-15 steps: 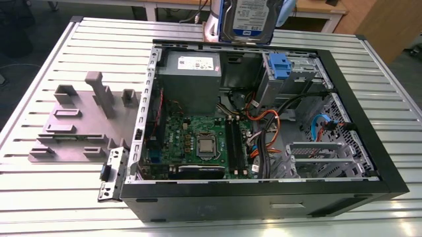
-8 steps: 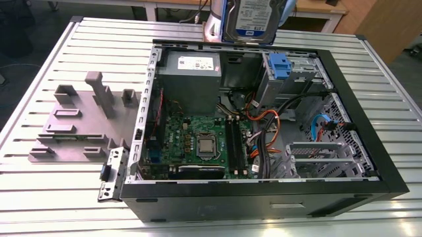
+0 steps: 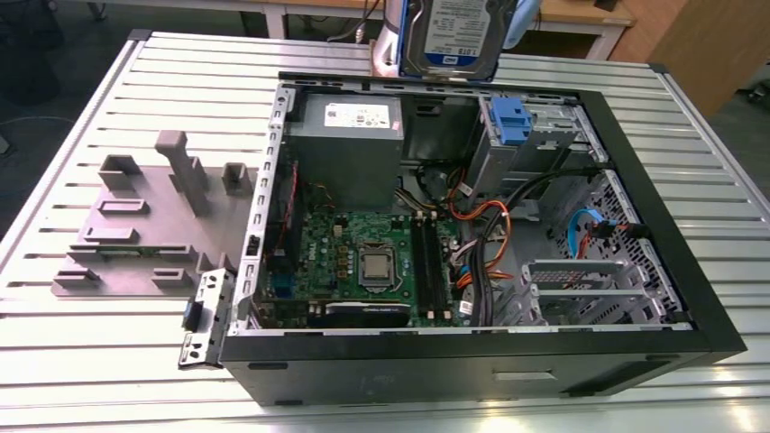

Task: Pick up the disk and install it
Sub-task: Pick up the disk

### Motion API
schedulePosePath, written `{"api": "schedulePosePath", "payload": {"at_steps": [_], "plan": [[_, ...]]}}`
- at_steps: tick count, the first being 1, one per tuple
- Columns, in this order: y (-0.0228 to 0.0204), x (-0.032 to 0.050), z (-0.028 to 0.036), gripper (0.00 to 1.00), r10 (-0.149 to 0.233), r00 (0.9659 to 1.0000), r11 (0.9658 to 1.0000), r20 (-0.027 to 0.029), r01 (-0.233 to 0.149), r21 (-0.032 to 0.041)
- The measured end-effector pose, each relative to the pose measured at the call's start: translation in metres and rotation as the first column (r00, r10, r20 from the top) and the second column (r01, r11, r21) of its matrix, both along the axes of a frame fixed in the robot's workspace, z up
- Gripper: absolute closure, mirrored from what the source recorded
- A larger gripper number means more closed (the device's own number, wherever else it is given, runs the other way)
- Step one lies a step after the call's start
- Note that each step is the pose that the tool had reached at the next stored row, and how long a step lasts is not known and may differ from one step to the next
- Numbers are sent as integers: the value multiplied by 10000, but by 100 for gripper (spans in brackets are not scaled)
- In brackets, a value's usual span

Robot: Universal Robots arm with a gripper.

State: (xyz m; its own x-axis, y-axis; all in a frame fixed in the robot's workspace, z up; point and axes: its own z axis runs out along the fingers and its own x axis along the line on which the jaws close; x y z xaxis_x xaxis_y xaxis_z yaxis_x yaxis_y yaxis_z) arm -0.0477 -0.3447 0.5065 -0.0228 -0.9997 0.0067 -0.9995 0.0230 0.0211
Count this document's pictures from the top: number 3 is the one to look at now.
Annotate blue SATA wire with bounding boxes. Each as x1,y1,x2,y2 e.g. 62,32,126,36
565,206,605,262

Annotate metal rear slot bracket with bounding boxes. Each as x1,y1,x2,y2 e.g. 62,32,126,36
178,268,238,371

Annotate disk power wire black plug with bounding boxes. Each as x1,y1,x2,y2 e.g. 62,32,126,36
586,219,651,241

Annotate hard disk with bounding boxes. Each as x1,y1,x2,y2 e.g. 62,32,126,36
397,0,514,85

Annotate wooden cabinet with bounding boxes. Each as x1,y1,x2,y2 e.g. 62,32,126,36
606,0,770,118

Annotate grey panel wires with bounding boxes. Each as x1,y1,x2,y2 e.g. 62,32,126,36
450,237,484,267

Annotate blue drive cage latch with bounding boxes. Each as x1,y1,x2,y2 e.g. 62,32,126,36
490,97,536,146

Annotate grey parts rack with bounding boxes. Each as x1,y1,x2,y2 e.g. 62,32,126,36
51,129,266,299

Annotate yellow black supply wires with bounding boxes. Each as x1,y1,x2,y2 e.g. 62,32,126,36
394,187,440,213

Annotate metal disk bay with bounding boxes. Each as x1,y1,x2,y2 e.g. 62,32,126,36
520,259,692,327

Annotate black cable bundle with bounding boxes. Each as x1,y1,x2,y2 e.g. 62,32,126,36
469,165,604,327

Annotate grey power supply unit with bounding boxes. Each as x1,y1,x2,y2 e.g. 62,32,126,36
286,92,406,213

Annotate green motherboard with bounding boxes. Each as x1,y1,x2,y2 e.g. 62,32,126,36
252,209,481,329

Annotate wooden desk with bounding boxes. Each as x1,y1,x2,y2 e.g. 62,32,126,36
240,0,640,62

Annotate silver CPU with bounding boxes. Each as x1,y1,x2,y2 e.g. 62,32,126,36
361,253,394,280

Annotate CPU socket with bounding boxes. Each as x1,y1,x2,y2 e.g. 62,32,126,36
354,241,404,292

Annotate black RAM slot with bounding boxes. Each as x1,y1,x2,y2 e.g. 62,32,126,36
410,210,436,319

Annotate metal optical drive cage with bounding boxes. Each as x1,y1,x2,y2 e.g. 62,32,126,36
469,93,606,199

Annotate black open PC case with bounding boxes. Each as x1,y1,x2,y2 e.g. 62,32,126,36
178,69,748,407

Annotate black graphics card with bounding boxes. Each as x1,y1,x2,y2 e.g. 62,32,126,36
306,299,416,329

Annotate orange yellow power wires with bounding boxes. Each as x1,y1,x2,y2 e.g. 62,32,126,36
448,166,517,290

